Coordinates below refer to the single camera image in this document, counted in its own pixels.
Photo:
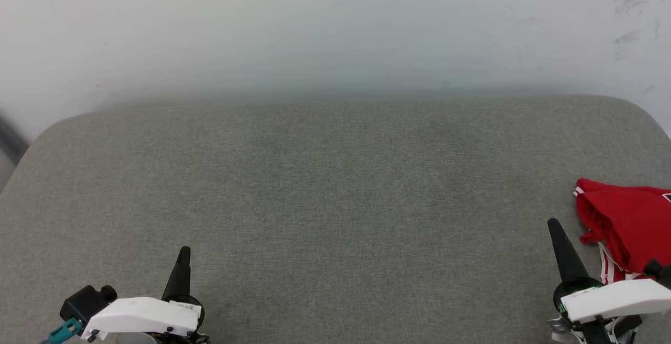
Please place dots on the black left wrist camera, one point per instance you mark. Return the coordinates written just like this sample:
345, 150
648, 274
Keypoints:
86, 301

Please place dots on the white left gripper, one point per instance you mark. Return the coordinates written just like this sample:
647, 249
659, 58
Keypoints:
141, 315

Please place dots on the grey fabric sofa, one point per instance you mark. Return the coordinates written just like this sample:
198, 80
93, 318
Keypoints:
335, 202

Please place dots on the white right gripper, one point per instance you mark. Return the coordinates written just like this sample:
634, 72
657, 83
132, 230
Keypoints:
613, 299

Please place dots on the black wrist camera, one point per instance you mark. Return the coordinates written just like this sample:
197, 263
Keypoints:
86, 301
659, 271

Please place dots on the red garment with white stripes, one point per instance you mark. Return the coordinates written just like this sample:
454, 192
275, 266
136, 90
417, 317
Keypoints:
629, 218

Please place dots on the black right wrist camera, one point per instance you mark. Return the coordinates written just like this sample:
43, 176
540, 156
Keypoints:
659, 271

